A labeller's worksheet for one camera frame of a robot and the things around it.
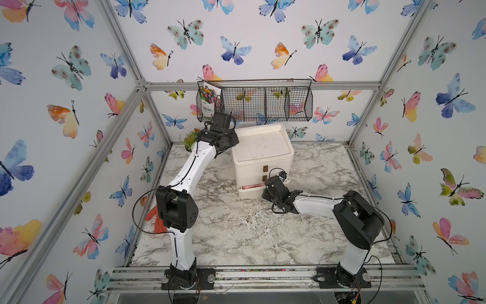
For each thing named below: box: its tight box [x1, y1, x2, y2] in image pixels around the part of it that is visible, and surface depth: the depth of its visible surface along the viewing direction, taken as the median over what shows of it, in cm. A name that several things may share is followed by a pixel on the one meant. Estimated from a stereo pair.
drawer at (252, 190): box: [237, 182, 266, 200], surface depth 94 cm
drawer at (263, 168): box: [234, 158, 294, 177], surface depth 85 cm
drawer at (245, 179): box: [236, 172, 281, 187], surface depth 90 cm
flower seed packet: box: [199, 81, 222, 119], surface depth 90 cm
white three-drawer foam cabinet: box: [230, 122, 295, 200], surface depth 88 cm
